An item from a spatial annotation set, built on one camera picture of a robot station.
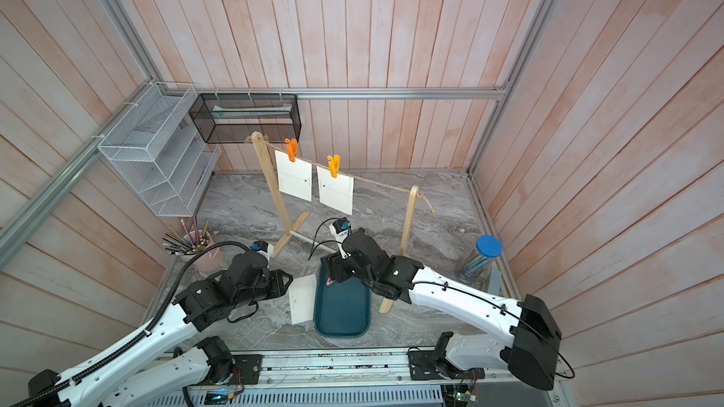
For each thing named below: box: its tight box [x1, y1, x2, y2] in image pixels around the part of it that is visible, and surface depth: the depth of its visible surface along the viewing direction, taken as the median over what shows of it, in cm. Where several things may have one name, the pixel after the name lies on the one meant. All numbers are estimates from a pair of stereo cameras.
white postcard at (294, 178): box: [274, 149, 313, 202], surface depth 71 cm
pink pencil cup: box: [163, 229, 224, 273], surface depth 87 cm
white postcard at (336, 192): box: [316, 165, 354, 216], surface depth 66 cm
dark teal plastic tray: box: [313, 262, 372, 337], surface depth 84 cm
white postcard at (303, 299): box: [288, 274, 317, 326], surface depth 87 cm
